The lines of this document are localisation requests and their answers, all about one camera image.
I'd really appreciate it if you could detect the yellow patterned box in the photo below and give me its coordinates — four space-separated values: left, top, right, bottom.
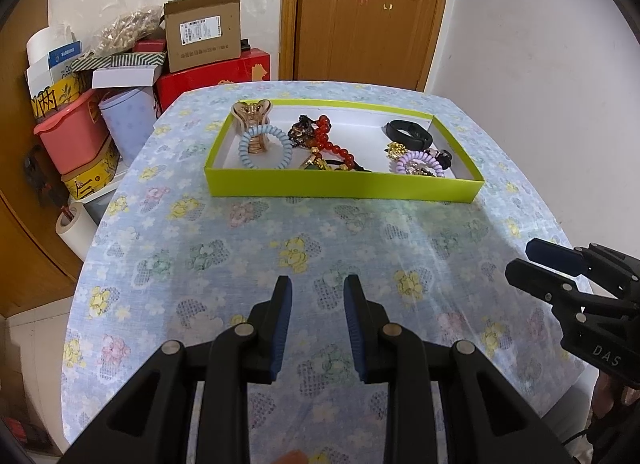
30 73 83 120

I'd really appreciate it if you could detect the purple spiral hair tie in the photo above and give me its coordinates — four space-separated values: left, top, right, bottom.
390 150 446 177

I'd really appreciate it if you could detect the pale blue round tin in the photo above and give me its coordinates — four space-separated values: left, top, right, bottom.
97 87 158 167

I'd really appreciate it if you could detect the red bead bracelet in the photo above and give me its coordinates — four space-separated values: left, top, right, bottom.
312 114 357 170

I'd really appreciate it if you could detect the green striped box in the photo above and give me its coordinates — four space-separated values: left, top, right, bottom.
75 50 168 74

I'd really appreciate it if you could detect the black wristband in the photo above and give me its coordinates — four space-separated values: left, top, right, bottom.
385 120 435 152

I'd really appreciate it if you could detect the green cardboard tray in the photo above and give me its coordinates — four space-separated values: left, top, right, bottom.
202 98 485 204

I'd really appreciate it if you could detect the large red gift box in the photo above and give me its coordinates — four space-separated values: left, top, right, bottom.
154 48 272 117

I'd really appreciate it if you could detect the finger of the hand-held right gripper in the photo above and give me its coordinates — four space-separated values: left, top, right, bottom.
505 258 640 330
526 238 640 302

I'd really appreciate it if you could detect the grey plastic container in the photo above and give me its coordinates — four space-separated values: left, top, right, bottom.
80 164 133 225

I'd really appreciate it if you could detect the wooden cabinet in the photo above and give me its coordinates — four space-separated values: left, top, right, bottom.
0 189 88 317

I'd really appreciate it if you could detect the dark beaded bracelet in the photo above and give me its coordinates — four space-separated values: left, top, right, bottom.
290 115 321 150

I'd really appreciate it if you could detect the blue and white box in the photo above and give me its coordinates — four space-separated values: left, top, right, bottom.
47 39 88 80

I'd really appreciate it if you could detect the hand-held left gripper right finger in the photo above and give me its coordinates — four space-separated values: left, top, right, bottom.
341 274 577 464

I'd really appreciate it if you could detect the brown cardboard box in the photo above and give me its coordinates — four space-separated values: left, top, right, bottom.
162 0 244 74

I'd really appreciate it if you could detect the white flat box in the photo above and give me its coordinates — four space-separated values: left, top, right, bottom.
91 64 168 90

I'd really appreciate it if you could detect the pink plastic bin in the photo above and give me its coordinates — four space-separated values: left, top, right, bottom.
34 88 113 175

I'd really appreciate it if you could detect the person's right hand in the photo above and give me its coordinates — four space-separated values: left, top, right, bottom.
591 371 640 427

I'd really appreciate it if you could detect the bag of golden pieces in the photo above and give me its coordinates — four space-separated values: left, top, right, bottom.
87 5 166 58

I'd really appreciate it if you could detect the gold hair claw clip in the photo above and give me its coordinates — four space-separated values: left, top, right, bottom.
230 100 275 156

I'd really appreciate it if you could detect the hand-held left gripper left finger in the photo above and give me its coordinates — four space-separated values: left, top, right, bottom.
57 275 295 464

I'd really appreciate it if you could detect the yellow round box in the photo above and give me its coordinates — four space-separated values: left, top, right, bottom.
61 137 121 200

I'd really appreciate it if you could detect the wooden door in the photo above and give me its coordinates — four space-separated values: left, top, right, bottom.
279 0 451 92

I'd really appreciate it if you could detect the white paper roll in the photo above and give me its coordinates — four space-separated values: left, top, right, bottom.
55 201 101 262

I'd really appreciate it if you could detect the blue spiral hair tie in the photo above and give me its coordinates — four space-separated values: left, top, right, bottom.
238 125 293 170

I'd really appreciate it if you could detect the floral tablecloth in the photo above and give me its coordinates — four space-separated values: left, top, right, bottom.
61 79 596 464

